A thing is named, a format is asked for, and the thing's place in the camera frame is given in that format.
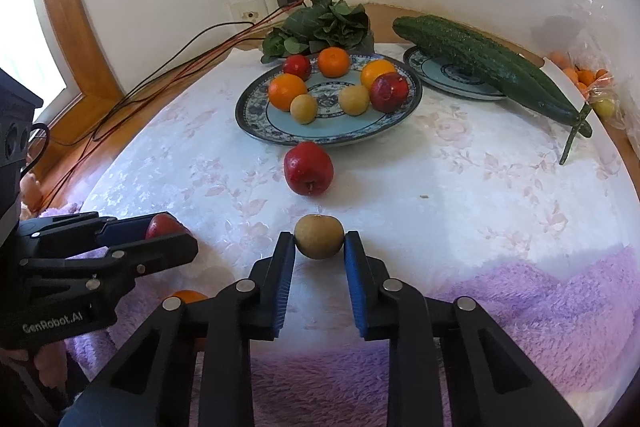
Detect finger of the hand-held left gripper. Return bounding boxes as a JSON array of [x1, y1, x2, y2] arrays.
[[20, 232, 200, 299], [19, 212, 152, 259]]

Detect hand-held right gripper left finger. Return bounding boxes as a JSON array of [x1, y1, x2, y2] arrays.
[[60, 231, 297, 427]]

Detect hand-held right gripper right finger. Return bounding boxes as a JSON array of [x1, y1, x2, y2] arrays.
[[344, 230, 583, 427]]

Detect red apple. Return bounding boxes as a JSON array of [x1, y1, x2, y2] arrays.
[[145, 213, 193, 242], [370, 72, 409, 113], [283, 142, 335, 196], [283, 55, 313, 80]]

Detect brown round fruit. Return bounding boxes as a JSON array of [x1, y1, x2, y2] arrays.
[[293, 214, 346, 261], [290, 93, 319, 124], [338, 85, 371, 116]]

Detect large blue floral plate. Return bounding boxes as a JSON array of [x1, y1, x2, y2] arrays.
[[235, 53, 423, 148]]

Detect large orange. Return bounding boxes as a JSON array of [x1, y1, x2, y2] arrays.
[[268, 73, 309, 112]]

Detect white floral tablecloth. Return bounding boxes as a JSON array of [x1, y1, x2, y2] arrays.
[[80, 42, 640, 358]]

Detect purple fleece blanket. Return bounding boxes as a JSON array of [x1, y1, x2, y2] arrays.
[[30, 202, 640, 427]]

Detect small blue floral plate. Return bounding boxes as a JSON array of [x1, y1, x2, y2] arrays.
[[402, 46, 508, 102]]

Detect bunch of leafy greens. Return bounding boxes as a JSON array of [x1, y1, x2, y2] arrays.
[[260, 0, 373, 64]]

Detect green cucumber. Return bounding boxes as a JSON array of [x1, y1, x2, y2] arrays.
[[475, 29, 594, 138], [392, 16, 583, 165]]

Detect pile of small oranges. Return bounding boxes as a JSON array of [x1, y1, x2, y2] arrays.
[[547, 51, 615, 100]]

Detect clear plastic bag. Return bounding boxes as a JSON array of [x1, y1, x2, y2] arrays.
[[532, 2, 631, 130]]

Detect black cable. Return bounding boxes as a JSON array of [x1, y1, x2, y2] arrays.
[[90, 21, 256, 142], [92, 0, 321, 142]]

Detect wooden window frame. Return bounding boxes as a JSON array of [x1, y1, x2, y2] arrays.
[[35, 0, 126, 148]]

